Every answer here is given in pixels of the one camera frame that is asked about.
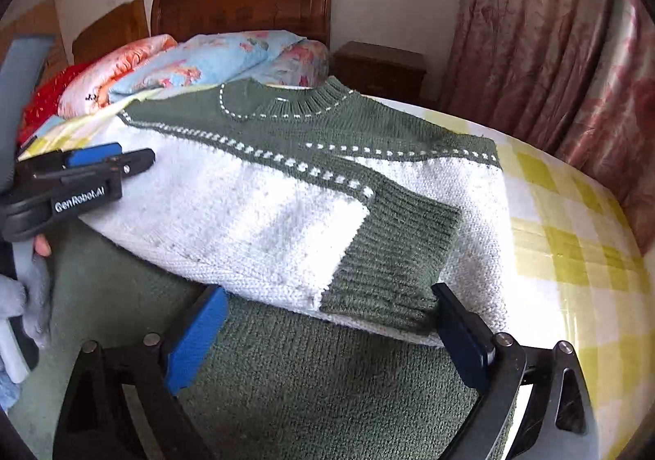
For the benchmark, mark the pink floral folded quilt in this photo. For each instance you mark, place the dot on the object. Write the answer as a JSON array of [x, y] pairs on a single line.
[[112, 71]]

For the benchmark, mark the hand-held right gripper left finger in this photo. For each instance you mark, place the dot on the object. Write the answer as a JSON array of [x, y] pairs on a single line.
[[197, 342]]

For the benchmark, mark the yellow checkered bed sheet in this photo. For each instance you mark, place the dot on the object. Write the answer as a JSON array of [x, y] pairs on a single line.
[[563, 235]]

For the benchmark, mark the small wooden headboard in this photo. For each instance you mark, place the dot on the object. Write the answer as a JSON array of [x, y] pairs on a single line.
[[112, 33]]

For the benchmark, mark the green knit sweater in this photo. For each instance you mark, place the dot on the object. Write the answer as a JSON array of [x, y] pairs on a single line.
[[286, 403]]

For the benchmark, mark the pink floral pillow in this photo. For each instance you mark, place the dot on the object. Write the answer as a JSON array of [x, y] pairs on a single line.
[[302, 63]]

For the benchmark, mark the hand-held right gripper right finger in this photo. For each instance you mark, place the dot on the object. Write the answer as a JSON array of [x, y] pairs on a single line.
[[460, 332]]

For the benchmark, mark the red blanket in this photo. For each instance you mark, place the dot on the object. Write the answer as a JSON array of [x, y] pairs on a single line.
[[48, 97]]

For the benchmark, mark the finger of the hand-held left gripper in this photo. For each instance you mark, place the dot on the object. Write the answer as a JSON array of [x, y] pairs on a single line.
[[135, 160], [94, 154]]

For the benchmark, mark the blue floral folded quilt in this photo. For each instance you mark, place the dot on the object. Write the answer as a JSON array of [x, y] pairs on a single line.
[[215, 58]]

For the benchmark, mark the grey cloth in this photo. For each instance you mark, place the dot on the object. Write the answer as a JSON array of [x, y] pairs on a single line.
[[23, 91]]

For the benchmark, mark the pink floral curtain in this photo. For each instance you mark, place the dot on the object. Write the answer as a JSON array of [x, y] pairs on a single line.
[[552, 56]]

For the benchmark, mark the dark wooden nightstand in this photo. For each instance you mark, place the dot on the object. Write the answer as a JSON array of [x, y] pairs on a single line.
[[381, 74]]

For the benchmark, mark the person's left hand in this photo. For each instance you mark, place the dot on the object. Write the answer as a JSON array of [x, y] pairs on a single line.
[[42, 246]]

